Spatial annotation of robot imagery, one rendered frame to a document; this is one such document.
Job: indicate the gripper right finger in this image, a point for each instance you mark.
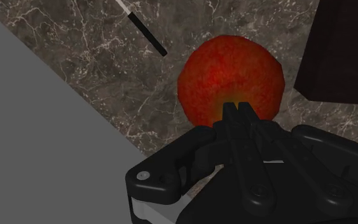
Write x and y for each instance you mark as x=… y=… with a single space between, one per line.
x=327 y=145

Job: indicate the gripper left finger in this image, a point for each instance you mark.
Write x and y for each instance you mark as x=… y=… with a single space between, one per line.
x=166 y=173

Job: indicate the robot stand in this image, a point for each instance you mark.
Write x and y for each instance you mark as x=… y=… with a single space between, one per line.
x=340 y=49

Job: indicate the red apple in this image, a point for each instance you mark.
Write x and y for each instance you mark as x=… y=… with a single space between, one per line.
x=228 y=71

